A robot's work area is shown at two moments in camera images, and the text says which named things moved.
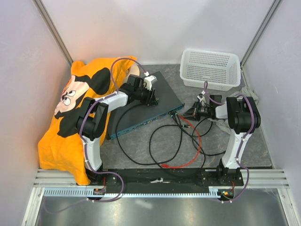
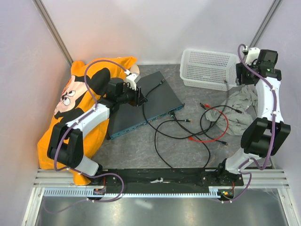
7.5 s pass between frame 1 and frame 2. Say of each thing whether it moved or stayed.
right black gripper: moved
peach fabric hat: stayed
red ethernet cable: moved
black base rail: stayed
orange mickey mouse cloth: stayed
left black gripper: moved
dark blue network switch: stayed
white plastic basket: stayed
